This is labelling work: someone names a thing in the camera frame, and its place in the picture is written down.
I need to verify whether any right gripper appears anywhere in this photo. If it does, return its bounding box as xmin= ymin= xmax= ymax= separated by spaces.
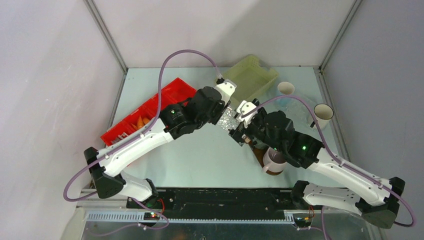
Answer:
xmin=228 ymin=109 xmax=283 ymax=153

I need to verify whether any pink white mug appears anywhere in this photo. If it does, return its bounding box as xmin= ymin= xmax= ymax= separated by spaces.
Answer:
xmin=262 ymin=147 xmax=288 ymax=176

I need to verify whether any light blue mug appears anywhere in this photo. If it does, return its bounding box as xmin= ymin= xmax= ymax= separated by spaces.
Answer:
xmin=276 ymin=81 xmax=295 ymax=108

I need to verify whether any cream plastic basket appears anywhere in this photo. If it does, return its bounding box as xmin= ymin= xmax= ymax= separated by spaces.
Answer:
xmin=222 ymin=54 xmax=279 ymax=109

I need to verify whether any white mug black handle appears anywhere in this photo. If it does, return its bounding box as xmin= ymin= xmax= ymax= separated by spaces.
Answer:
xmin=313 ymin=103 xmax=334 ymax=130

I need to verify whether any clear textured acrylic tray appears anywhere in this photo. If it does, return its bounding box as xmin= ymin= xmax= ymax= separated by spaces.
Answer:
xmin=283 ymin=94 xmax=316 ymax=122

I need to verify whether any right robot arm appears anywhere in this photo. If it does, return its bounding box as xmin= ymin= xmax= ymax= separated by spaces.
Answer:
xmin=229 ymin=101 xmax=405 ymax=229

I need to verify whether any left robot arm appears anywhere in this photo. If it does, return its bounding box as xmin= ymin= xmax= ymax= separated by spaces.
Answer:
xmin=84 ymin=82 xmax=236 ymax=208

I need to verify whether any brown oval wooden tray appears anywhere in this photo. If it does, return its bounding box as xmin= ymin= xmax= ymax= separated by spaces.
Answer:
xmin=252 ymin=147 xmax=287 ymax=176

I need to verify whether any orange toothpaste tube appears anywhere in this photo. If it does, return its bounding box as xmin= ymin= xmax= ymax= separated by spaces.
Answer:
xmin=131 ymin=116 xmax=150 ymax=130

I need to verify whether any red divided organizer bin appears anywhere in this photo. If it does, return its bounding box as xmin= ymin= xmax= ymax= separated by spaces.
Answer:
xmin=100 ymin=77 xmax=196 ymax=146

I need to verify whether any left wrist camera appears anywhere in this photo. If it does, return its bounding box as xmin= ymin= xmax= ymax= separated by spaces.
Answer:
xmin=214 ymin=78 xmax=237 ymax=104

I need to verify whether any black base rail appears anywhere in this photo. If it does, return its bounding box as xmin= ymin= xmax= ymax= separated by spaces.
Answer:
xmin=125 ymin=187 xmax=329 ymax=221

